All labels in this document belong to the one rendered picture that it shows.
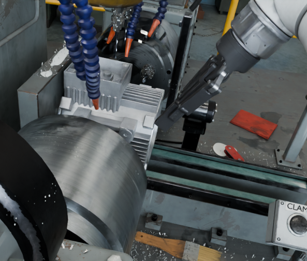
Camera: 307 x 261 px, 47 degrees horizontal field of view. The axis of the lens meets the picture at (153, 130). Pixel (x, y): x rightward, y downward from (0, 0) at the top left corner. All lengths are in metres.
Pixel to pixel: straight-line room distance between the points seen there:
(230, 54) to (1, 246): 0.48
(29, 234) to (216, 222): 0.69
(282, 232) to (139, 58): 0.57
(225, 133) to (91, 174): 0.83
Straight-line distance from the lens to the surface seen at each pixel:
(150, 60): 0.95
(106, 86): 0.72
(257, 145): 1.25
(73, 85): 0.74
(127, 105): 0.74
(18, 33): 0.84
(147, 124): 0.71
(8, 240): 0.22
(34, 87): 0.68
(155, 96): 0.75
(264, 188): 0.95
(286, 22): 0.57
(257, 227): 0.89
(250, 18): 0.59
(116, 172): 0.51
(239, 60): 0.61
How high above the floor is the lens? 1.48
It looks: 35 degrees down
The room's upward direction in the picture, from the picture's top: 10 degrees clockwise
